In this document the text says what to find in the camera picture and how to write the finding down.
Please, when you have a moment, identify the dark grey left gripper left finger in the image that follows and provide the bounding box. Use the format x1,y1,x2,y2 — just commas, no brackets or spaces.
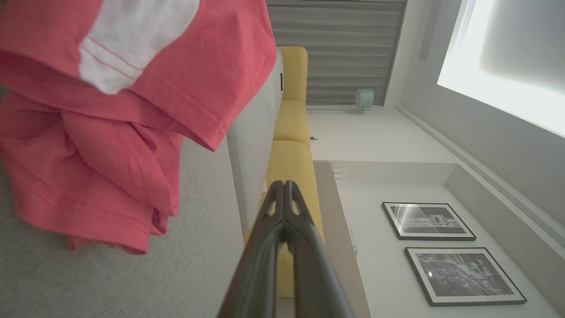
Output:
218,180,284,318

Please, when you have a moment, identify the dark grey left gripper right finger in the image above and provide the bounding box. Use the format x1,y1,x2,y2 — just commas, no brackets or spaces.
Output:
285,180,356,318

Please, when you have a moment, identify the red T-shirt with white sleeves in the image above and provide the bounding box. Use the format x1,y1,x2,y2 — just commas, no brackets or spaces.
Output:
0,0,278,255

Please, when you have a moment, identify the beige sofa backboard panel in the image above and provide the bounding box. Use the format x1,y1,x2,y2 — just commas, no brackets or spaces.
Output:
313,161,371,318

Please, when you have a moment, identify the grey sofa ottoman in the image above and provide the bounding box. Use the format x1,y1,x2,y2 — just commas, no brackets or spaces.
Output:
0,84,245,318

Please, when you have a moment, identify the yellow sofa back cushion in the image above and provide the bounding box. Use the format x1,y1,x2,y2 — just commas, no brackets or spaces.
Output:
273,100,312,148
277,46,308,104
243,140,326,299

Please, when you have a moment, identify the grey sofa seat cushion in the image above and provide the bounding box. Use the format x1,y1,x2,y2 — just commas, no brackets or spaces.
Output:
226,49,284,235

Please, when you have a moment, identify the black framed picture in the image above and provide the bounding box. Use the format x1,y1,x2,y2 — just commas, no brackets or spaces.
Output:
382,202,476,241
404,247,527,307

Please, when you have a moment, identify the pale green small lamp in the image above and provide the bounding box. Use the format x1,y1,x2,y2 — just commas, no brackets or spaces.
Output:
355,88,375,111

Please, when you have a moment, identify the grey pleated curtain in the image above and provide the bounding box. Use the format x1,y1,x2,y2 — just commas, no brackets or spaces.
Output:
266,0,407,106

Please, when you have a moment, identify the recessed ceiling light panel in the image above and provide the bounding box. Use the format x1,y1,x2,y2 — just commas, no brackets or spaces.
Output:
437,0,565,138

